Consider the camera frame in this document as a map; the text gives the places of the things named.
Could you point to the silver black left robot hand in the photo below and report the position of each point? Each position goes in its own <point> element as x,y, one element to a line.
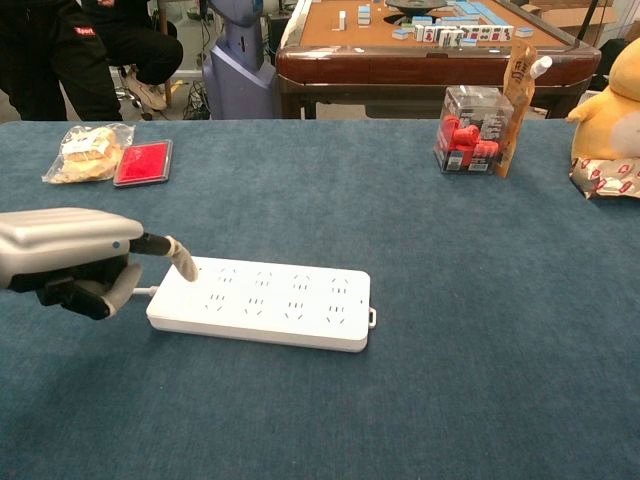
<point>65,245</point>

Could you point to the white eight-outlet power strip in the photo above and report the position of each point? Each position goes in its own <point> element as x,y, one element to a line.
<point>280,310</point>

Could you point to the purple robot base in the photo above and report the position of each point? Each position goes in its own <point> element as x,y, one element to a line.
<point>237,65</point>

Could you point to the clear bag of bread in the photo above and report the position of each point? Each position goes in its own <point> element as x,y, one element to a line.
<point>87,155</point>

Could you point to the red ink pad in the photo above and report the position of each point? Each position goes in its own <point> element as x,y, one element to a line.
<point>144,162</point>

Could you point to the chrome stool base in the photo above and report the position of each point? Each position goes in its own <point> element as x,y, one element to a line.
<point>131,97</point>

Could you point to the standing person in black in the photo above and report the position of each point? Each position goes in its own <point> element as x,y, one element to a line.
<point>50,65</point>

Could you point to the seated person in black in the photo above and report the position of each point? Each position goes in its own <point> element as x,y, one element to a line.
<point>150,50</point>

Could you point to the upright white mahjong tile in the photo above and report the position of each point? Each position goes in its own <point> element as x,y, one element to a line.
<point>343,20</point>

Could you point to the stacked blue mahjong tiles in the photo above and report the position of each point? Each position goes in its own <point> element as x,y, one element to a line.
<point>364,16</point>

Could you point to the blue white mahjong tile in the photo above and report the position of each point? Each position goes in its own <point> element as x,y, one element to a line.
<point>470,42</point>
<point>401,34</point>
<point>419,33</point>
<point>524,32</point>

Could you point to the dark wooden mahjong table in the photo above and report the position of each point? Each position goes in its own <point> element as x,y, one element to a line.
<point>430,65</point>

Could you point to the clear box with red items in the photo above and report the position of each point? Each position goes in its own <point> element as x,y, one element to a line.
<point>470,135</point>

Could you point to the brown spouted drink pouch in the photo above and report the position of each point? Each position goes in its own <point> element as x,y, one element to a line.
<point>517,100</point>

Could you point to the mahjong tile with red print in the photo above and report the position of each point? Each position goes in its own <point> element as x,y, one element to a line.
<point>507,32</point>

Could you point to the red white patterned packet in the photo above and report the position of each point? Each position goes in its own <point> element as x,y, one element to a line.
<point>607,180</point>

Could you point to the yellow plush toy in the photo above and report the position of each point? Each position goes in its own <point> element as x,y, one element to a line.
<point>610,115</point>

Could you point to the long wall of mahjong tiles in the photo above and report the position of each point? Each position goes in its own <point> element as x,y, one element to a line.
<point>475,11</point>

